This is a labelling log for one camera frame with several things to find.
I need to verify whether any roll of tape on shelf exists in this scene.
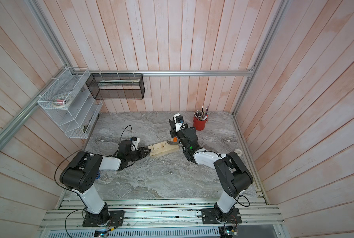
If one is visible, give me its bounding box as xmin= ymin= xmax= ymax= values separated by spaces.
xmin=51 ymin=95 xmax=73 ymax=109

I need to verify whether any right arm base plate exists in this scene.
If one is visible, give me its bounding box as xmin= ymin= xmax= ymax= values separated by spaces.
xmin=201 ymin=207 xmax=242 ymax=224

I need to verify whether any black mesh wall basket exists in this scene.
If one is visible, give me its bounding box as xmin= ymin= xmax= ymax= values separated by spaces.
xmin=86 ymin=73 xmax=145 ymax=100

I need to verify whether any pale wooden block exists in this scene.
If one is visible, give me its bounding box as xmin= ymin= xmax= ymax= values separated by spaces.
xmin=148 ymin=141 xmax=180 ymax=158

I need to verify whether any white wire wall shelf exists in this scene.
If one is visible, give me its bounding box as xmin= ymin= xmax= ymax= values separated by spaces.
xmin=38 ymin=67 xmax=103 ymax=139

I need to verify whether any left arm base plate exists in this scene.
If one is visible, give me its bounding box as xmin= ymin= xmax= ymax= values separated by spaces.
xmin=82 ymin=209 xmax=125 ymax=228

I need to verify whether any green white tape roll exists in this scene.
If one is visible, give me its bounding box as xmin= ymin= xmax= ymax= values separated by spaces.
xmin=234 ymin=149 xmax=243 ymax=156

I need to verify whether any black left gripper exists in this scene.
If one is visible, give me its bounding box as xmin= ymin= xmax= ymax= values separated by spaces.
xmin=126 ymin=146 xmax=152 ymax=162

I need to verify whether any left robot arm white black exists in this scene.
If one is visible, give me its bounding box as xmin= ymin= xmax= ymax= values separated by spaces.
xmin=60 ymin=140 xmax=152 ymax=215

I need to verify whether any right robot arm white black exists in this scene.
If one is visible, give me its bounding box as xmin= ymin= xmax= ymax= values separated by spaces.
xmin=169 ymin=114 xmax=253 ymax=224

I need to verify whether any aluminium mounting rail bed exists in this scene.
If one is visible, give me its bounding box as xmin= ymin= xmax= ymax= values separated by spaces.
xmin=39 ymin=198 xmax=285 ymax=237

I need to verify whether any aluminium frame rail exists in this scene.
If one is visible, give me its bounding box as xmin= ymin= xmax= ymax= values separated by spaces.
xmin=0 ymin=0 xmax=291 ymax=166

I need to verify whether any red metal pencil bucket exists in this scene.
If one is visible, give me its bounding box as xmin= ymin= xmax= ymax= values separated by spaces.
xmin=193 ymin=116 xmax=208 ymax=131

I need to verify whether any bundle of pencils and pens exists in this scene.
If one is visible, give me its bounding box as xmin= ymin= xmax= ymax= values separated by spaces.
xmin=194 ymin=106 xmax=209 ymax=121

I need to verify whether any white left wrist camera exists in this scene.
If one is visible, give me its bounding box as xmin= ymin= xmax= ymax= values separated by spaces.
xmin=131 ymin=136 xmax=140 ymax=150

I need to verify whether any claw hammer orange black handle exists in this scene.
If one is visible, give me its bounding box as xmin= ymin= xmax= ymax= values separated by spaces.
xmin=167 ymin=137 xmax=180 ymax=145

